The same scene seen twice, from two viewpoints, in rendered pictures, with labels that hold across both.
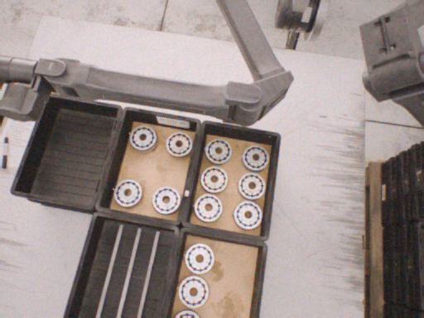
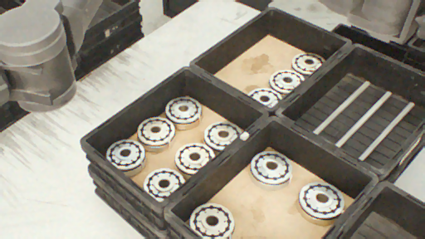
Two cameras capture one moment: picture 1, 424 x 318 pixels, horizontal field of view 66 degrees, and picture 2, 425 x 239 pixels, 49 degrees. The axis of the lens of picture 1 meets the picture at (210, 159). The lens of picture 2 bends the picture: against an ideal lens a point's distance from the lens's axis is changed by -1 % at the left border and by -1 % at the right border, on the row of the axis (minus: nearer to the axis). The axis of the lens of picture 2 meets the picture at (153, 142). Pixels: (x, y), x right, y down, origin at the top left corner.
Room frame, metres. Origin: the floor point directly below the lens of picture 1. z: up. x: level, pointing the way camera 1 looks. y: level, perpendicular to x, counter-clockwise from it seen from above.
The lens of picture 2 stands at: (0.91, 0.44, 1.78)
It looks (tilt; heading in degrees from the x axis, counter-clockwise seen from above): 48 degrees down; 225
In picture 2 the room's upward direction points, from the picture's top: 6 degrees counter-clockwise
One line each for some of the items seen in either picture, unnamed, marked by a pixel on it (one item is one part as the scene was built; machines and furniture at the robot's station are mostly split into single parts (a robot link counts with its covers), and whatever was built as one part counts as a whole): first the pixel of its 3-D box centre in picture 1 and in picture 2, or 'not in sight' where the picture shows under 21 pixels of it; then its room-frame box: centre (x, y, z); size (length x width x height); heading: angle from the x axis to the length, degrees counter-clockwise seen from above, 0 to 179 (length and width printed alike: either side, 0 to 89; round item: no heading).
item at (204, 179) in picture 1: (214, 179); (194, 158); (0.30, -0.02, 0.86); 0.10 x 0.10 x 0.01
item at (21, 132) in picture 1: (27, 132); not in sight; (0.49, 0.80, 0.70); 0.33 x 0.23 x 0.01; 176
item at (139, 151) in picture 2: (255, 157); (125, 154); (0.40, -0.17, 0.86); 0.10 x 0.10 x 0.01
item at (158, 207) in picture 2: (233, 178); (174, 129); (0.30, -0.09, 0.92); 0.40 x 0.30 x 0.02; 174
